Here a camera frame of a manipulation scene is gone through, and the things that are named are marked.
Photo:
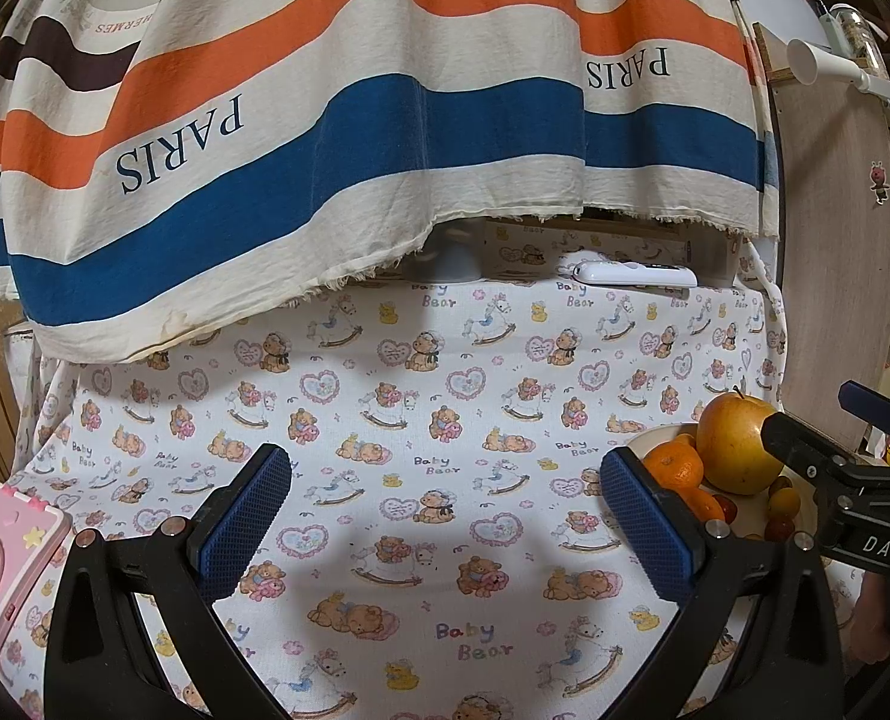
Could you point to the orange tangerine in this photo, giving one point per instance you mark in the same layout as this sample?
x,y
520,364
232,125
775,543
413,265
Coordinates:
x,y
673,465
700,504

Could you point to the person's right forearm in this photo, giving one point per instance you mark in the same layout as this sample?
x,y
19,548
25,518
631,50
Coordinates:
x,y
868,622

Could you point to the bear printed blanket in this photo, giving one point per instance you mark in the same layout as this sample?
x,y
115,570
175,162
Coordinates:
x,y
415,427

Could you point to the cartoon sticker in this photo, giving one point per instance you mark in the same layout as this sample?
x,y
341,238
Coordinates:
x,y
878,181

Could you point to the yellow apple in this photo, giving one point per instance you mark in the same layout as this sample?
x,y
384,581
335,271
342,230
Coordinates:
x,y
737,450

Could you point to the small yellow fruit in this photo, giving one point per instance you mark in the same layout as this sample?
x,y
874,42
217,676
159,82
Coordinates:
x,y
784,500

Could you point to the striped cloth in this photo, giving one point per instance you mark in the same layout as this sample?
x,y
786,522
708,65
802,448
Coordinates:
x,y
340,127

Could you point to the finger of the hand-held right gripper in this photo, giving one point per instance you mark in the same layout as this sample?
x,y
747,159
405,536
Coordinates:
x,y
865,397
797,439

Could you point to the cream plate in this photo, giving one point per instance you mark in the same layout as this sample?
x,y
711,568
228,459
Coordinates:
x,y
751,516

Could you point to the white remote control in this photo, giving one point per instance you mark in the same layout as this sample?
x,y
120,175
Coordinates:
x,y
632,273

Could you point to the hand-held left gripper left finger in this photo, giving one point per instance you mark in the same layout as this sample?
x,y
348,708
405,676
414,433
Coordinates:
x,y
242,525

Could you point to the small red tomato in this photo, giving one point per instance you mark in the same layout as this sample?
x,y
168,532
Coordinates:
x,y
726,508

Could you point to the glass jar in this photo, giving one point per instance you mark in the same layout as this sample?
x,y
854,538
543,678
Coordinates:
x,y
857,26

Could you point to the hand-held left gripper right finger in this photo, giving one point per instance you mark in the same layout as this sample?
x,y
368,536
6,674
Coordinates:
x,y
647,532

